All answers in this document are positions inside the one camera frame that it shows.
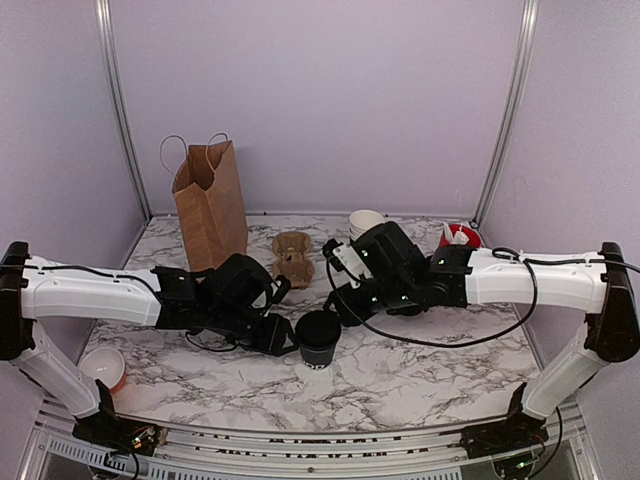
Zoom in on brown paper bag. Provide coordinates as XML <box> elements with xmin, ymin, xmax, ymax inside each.
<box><xmin>159</xmin><ymin>132</ymin><xmax>249</xmax><ymax>271</ymax></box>

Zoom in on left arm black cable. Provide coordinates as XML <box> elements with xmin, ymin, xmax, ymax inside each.
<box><xmin>19</xmin><ymin>262</ymin><xmax>241</xmax><ymax>351</ymax></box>

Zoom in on brown cardboard cup carrier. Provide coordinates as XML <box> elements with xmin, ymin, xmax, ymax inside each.
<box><xmin>272</xmin><ymin>231</ymin><xmax>315</xmax><ymax>289</ymax></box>

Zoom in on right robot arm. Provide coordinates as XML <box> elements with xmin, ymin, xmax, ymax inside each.
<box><xmin>322</xmin><ymin>222</ymin><xmax>639</xmax><ymax>459</ymax></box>

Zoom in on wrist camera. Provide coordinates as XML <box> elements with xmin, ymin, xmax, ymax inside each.
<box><xmin>322</xmin><ymin>239</ymin><xmax>372</xmax><ymax>289</ymax></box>
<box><xmin>268</xmin><ymin>275</ymin><xmax>291</xmax><ymax>305</ymax></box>

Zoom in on black plastic cup lid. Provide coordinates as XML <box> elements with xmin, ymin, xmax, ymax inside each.
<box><xmin>294</xmin><ymin>310</ymin><xmax>342</xmax><ymax>349</ymax></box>

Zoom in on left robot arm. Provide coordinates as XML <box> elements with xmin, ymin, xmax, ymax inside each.
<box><xmin>1</xmin><ymin>241</ymin><xmax>299</xmax><ymax>456</ymax></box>

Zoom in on stack of paper cups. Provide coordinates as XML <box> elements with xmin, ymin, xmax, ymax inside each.
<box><xmin>348</xmin><ymin>209</ymin><xmax>385</xmax><ymax>241</ymax></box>

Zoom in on black paper coffee cup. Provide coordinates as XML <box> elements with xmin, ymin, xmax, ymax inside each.
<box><xmin>299</xmin><ymin>342</ymin><xmax>337</xmax><ymax>370</ymax></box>

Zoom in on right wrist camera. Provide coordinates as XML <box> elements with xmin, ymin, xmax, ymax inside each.
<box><xmin>322</xmin><ymin>239</ymin><xmax>372</xmax><ymax>289</ymax></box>

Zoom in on left aluminium frame post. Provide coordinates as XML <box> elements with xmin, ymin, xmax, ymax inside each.
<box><xmin>95</xmin><ymin>0</ymin><xmax>153</xmax><ymax>224</ymax></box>

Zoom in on aluminium frame post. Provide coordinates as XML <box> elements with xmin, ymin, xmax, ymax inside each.
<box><xmin>95</xmin><ymin>0</ymin><xmax>153</xmax><ymax>224</ymax></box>
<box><xmin>473</xmin><ymin>0</ymin><xmax>540</xmax><ymax>226</ymax></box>

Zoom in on right aluminium frame post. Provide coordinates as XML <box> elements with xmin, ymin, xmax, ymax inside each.
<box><xmin>473</xmin><ymin>0</ymin><xmax>540</xmax><ymax>226</ymax></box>

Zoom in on red cylindrical container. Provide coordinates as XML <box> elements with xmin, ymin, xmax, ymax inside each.
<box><xmin>438</xmin><ymin>223</ymin><xmax>482</xmax><ymax>248</ymax></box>

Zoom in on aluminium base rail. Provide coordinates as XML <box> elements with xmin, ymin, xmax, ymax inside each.
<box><xmin>17</xmin><ymin>398</ymin><xmax>603</xmax><ymax>479</ymax></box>

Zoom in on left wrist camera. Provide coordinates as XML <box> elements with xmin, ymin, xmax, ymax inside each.
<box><xmin>268</xmin><ymin>275</ymin><xmax>291</xmax><ymax>305</ymax></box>

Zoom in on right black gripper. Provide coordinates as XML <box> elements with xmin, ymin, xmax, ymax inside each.
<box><xmin>323</xmin><ymin>275</ymin><xmax>416</xmax><ymax>328</ymax></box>

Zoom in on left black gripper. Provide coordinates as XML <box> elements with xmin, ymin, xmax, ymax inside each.
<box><xmin>207</xmin><ymin>302</ymin><xmax>300</xmax><ymax>357</ymax></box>

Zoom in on white and orange bowl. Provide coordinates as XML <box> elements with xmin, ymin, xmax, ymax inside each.
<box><xmin>79</xmin><ymin>347</ymin><xmax>126</xmax><ymax>393</ymax></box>

